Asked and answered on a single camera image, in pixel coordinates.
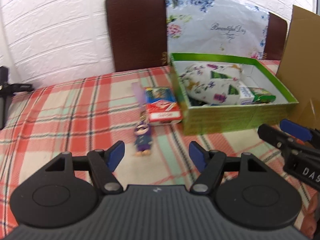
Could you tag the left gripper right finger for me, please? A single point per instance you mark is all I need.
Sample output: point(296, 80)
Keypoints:
point(210, 166)

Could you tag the plaid bed sheet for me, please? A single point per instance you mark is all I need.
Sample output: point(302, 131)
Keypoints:
point(94, 112)

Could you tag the green snack box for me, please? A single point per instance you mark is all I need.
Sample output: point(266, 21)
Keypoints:
point(261, 95)

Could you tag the person's right hand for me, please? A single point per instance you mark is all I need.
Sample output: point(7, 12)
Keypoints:
point(309, 224)

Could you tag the red white card box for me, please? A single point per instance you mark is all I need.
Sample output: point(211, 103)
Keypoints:
point(161, 106)

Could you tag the floral white plastic bag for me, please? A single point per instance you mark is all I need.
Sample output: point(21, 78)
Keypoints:
point(222, 27)

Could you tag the dark brown headboard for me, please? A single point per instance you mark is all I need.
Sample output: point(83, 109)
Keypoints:
point(138, 34)

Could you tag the purple doll keychain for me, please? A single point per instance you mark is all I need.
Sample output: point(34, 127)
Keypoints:
point(143, 137)

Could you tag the green storage box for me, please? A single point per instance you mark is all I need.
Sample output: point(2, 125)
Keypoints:
point(226, 118)

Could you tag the brown cardboard box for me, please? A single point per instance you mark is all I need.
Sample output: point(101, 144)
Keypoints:
point(299, 66)

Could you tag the printed white fabric pouch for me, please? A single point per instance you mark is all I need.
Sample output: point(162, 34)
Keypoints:
point(215, 83)

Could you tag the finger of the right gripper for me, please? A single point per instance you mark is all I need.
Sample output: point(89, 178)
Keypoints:
point(302, 133)
point(276, 138)

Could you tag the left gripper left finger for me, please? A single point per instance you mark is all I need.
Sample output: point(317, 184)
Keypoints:
point(102, 164)

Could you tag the white medicine box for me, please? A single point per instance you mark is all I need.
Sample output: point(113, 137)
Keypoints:
point(246, 97)

